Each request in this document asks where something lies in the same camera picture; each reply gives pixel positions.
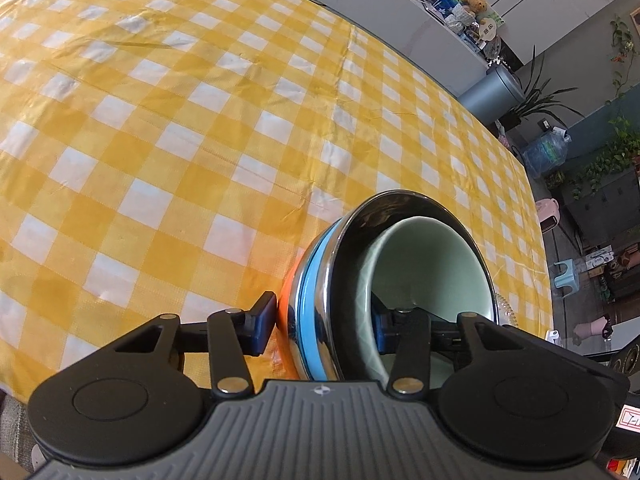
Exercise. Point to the small blue plastic stool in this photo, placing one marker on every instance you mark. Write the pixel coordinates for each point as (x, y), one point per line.
(567, 276)

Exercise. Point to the green ceramic bowl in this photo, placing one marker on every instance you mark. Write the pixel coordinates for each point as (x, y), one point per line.
(418, 262)

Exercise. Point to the clear glass plate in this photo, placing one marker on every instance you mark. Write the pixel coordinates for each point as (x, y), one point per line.
(506, 315)

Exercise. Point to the white tv cabinet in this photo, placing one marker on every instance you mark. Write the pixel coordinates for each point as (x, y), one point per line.
(405, 26)

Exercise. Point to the potted green plant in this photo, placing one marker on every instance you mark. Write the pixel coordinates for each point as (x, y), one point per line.
(538, 98)

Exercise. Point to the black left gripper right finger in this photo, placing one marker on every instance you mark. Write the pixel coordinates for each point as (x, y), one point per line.
(406, 334)

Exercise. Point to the yellow checkered tablecloth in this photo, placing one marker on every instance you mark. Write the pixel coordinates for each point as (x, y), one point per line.
(179, 155)

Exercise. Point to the grey metal trash bin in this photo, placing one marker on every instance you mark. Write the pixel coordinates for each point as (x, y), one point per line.
(493, 96)

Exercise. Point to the orange steel bowl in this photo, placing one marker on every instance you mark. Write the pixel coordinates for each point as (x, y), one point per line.
(282, 315)

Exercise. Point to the blue steel bowl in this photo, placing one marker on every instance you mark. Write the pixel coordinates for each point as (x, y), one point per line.
(321, 307)

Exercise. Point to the blue water jug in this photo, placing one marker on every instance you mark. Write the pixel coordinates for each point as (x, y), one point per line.
(547, 152)

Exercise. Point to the pink space heater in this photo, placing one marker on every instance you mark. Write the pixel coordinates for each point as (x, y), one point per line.
(548, 213)

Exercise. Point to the brown teddy bear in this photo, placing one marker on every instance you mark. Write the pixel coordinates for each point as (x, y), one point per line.
(475, 6)

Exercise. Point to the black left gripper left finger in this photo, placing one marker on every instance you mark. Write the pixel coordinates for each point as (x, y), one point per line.
(232, 335)

